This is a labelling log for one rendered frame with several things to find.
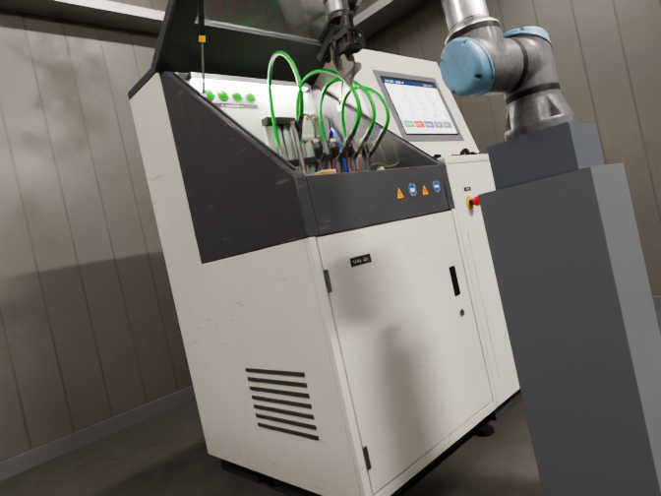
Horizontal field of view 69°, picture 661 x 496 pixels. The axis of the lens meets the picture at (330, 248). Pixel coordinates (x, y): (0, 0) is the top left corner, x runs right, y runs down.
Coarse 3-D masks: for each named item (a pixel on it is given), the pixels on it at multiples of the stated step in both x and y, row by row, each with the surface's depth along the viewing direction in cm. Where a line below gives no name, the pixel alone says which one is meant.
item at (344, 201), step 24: (408, 168) 154; (432, 168) 163; (312, 192) 124; (336, 192) 130; (360, 192) 137; (384, 192) 144; (408, 192) 152; (432, 192) 161; (336, 216) 129; (360, 216) 135; (384, 216) 142; (408, 216) 150
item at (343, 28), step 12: (336, 12) 145; (348, 12) 144; (336, 24) 148; (348, 24) 144; (336, 36) 146; (348, 36) 142; (360, 36) 146; (336, 48) 147; (348, 48) 145; (360, 48) 147
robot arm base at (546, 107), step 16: (512, 96) 106; (528, 96) 104; (544, 96) 103; (560, 96) 103; (512, 112) 106; (528, 112) 103; (544, 112) 102; (560, 112) 102; (512, 128) 106; (528, 128) 103; (544, 128) 101
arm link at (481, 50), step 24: (456, 0) 100; (480, 0) 99; (456, 24) 100; (480, 24) 97; (456, 48) 98; (480, 48) 95; (504, 48) 98; (456, 72) 100; (480, 72) 96; (504, 72) 98
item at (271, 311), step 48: (240, 288) 148; (288, 288) 130; (240, 336) 153; (288, 336) 134; (336, 336) 123; (480, 336) 168; (240, 384) 158; (288, 384) 137; (336, 384) 122; (240, 432) 163; (288, 432) 141; (336, 432) 126; (480, 432) 165; (288, 480) 146; (336, 480) 129
